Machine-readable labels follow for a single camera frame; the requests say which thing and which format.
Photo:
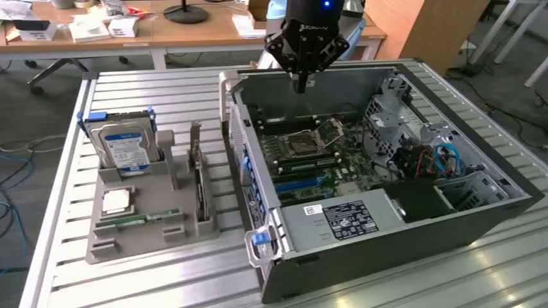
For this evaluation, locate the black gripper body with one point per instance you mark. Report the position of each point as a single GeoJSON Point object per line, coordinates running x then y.
{"type": "Point", "coordinates": [315, 28]}

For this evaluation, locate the graphics card with black cooler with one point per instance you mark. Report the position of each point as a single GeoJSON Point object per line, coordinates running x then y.
{"type": "Point", "coordinates": [199, 186]}

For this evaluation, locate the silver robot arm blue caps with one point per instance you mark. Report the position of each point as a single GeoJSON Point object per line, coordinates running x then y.
{"type": "Point", "coordinates": [273, 16]}

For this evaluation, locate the stack of white papers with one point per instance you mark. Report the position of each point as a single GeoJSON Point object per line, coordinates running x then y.
{"type": "Point", "coordinates": [248, 27]}

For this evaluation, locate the wooden office desk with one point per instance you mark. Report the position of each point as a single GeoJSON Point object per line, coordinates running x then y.
{"type": "Point", "coordinates": [192, 35]}

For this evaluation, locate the black RAM slot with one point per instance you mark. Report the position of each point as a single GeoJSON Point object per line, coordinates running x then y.
{"type": "Point", "coordinates": [297, 171]}
{"type": "Point", "coordinates": [283, 121]}
{"type": "Point", "coordinates": [287, 129]}

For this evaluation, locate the black round lamp base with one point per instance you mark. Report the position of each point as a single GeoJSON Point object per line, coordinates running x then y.
{"type": "Point", "coordinates": [185, 16]}

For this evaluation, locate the metal socket cover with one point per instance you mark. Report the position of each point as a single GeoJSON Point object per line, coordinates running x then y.
{"type": "Point", "coordinates": [329, 131]}

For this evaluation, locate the CPU socket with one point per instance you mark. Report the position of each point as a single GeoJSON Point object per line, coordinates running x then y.
{"type": "Point", "coordinates": [301, 144]}

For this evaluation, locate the white socket box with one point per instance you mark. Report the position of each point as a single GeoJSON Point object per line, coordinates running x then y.
{"type": "Point", "coordinates": [467, 48]}

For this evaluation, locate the black floor power strip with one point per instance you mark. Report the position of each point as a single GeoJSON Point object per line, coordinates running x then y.
{"type": "Point", "coordinates": [468, 71]}

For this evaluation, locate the small white labelled box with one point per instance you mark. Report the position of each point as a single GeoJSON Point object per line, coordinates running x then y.
{"type": "Point", "coordinates": [123, 28]}

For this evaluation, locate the green RAM stick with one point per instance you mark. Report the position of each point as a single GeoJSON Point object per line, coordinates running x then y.
{"type": "Point", "coordinates": [141, 217]}
{"type": "Point", "coordinates": [308, 163]}

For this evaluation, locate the green motherboard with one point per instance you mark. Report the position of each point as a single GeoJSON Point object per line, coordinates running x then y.
{"type": "Point", "coordinates": [351, 167]}

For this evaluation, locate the blue PCIe expansion slot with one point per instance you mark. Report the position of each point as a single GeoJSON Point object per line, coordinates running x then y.
{"type": "Point", "coordinates": [299, 183]}
{"type": "Point", "coordinates": [295, 192]}

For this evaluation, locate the open white cardboard box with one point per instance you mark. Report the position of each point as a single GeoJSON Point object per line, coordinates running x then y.
{"type": "Point", "coordinates": [89, 30]}

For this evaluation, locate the hard disk with blue caddy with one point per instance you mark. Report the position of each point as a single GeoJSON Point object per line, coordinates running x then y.
{"type": "Point", "coordinates": [121, 144]}

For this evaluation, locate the roll of tape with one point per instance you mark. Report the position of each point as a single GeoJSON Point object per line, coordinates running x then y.
{"type": "Point", "coordinates": [81, 4]}

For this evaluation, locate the white table leg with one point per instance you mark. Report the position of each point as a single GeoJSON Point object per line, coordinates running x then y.
{"type": "Point", "coordinates": [537, 72]}

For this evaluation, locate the grey cup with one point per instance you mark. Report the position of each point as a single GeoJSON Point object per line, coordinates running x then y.
{"type": "Point", "coordinates": [63, 4]}

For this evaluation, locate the black chair base with casters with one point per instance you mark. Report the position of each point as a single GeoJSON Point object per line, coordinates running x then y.
{"type": "Point", "coordinates": [55, 69]}

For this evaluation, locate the grey printed parts rack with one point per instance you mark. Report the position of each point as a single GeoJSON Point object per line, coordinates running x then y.
{"type": "Point", "coordinates": [149, 195]}

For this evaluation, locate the metal disk bay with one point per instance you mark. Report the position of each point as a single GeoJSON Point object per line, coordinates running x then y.
{"type": "Point", "coordinates": [471, 192]}

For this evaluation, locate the grey power supply unit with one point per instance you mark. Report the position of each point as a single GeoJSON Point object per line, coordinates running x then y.
{"type": "Point", "coordinates": [308, 224]}

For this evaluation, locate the white box with black top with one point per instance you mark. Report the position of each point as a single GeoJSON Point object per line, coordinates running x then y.
{"type": "Point", "coordinates": [36, 30]}

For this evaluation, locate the blue case latch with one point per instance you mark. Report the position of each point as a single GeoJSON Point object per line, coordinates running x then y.
{"type": "Point", "coordinates": [260, 239]}

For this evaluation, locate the silver CPU chip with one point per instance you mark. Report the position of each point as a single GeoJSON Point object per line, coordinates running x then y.
{"type": "Point", "coordinates": [116, 200]}

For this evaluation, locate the black open PC case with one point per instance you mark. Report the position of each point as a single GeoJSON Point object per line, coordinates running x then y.
{"type": "Point", "coordinates": [385, 256]}

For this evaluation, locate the white table frame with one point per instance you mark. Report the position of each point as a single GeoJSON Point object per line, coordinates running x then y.
{"type": "Point", "coordinates": [501, 22]}

